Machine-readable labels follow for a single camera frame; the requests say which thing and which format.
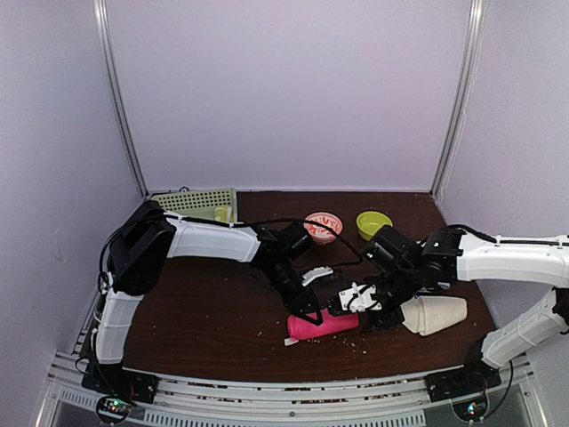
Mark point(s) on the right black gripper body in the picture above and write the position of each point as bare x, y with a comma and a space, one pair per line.
403, 285

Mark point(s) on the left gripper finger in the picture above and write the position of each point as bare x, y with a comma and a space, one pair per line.
297, 306
308, 308

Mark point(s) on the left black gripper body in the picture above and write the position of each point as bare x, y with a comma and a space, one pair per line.
278, 274

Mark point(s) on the pink towel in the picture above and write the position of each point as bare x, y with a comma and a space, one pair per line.
301, 330

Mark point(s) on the green lemon pattern towel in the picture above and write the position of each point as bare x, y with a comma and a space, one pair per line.
223, 213

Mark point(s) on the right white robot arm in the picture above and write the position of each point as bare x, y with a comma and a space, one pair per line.
540, 260

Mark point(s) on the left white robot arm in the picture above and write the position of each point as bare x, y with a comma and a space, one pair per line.
132, 260

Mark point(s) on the red white patterned bowl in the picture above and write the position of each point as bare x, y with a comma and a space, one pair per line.
323, 227

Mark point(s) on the cream white towel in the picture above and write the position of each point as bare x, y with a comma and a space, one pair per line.
426, 315

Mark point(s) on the lime green bowl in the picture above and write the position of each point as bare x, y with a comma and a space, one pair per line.
370, 222

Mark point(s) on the green perforated plastic basket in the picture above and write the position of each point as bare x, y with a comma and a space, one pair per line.
197, 203

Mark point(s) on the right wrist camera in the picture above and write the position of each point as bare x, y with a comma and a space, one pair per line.
356, 299

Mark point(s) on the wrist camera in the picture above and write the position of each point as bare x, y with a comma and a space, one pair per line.
323, 275
356, 299

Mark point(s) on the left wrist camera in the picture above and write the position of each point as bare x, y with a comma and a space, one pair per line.
323, 275

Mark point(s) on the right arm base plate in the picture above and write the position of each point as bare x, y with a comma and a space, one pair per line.
467, 390

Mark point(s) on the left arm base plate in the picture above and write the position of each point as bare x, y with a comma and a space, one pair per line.
121, 392

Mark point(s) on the right aluminium frame post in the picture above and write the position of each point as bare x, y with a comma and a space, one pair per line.
458, 112

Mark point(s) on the aluminium frame post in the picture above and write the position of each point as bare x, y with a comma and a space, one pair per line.
100, 9
458, 112

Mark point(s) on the left aluminium frame post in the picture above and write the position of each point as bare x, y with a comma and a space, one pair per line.
100, 9

